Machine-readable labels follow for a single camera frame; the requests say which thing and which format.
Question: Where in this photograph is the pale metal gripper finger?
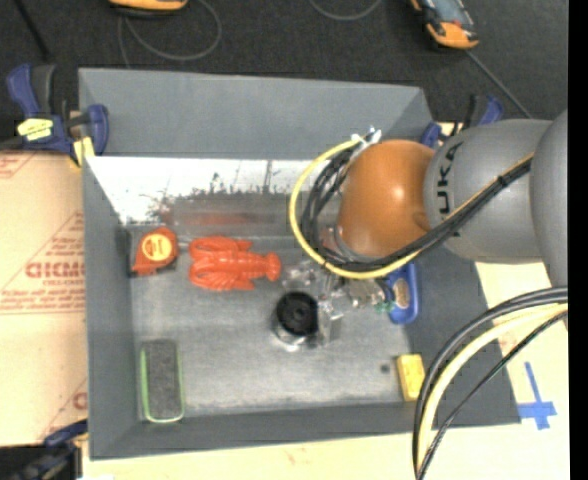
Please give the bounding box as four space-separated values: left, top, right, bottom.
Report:
316 295 346 344
281 261 332 292

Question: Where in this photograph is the clear jar with black lid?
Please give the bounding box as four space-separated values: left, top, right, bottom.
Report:
272 290 322 353

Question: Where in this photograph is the red toy lobster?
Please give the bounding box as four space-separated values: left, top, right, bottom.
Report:
187 235 283 293

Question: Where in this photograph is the yellow block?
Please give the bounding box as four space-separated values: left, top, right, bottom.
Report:
395 353 427 403

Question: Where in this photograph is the grey metal bin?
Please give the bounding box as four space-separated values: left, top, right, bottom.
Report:
77 67 521 461

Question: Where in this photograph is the orange tape measure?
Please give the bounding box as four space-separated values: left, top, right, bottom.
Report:
125 226 181 277

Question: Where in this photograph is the dark sponge with green edge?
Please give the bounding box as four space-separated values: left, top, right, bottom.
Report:
137 338 186 425

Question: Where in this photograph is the brown cardboard board red print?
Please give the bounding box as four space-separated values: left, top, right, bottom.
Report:
0 150 89 449

